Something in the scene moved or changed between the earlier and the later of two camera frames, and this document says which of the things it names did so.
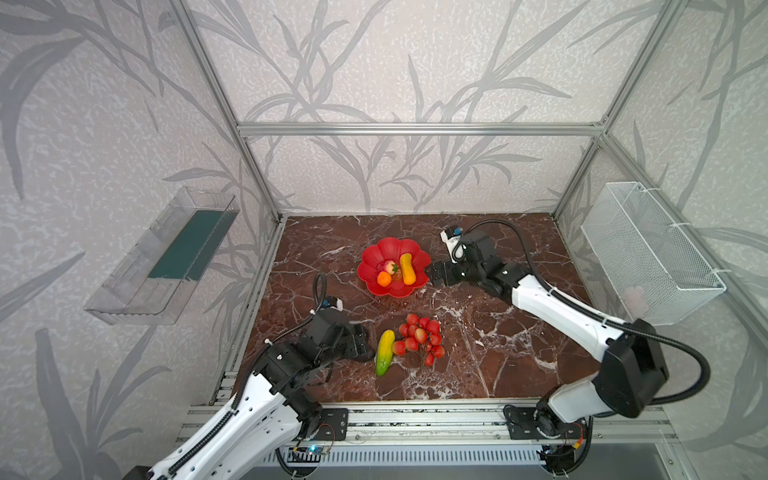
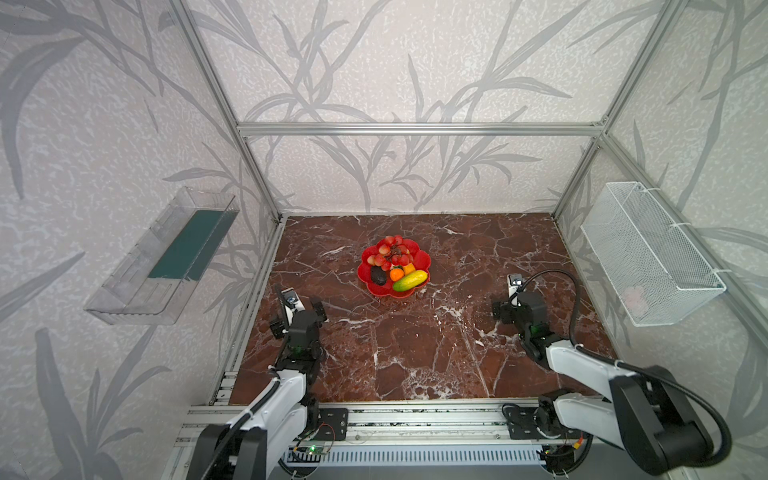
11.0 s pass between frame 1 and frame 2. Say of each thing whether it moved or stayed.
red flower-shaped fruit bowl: stayed
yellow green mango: moved
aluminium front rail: stayed
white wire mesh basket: stayed
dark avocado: moved
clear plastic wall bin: stayed
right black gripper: moved
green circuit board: stayed
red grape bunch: moved
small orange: moved
